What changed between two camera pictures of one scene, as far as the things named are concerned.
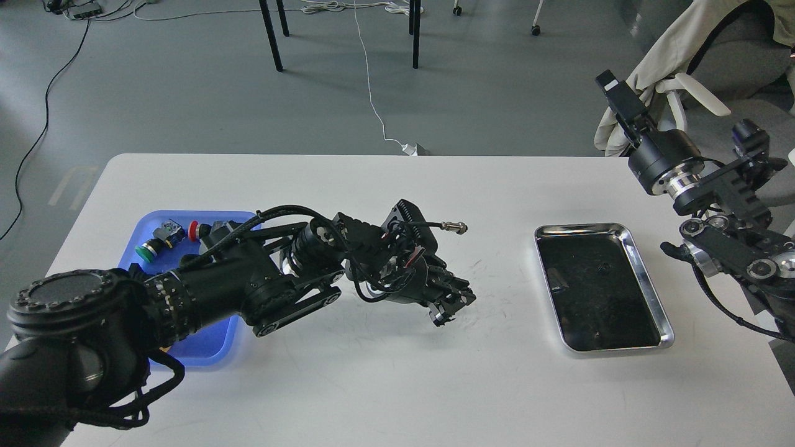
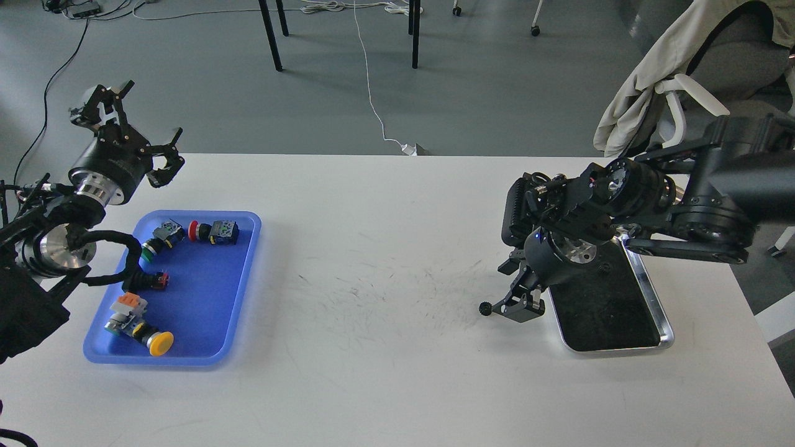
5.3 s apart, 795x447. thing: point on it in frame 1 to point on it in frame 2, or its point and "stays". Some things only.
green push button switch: x=169 y=234 stays
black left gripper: x=398 y=267 to x=113 y=166
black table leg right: x=414 y=15 stays
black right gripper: x=663 y=158 to x=561 y=218
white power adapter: x=410 y=149 stays
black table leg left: x=270 y=31 stays
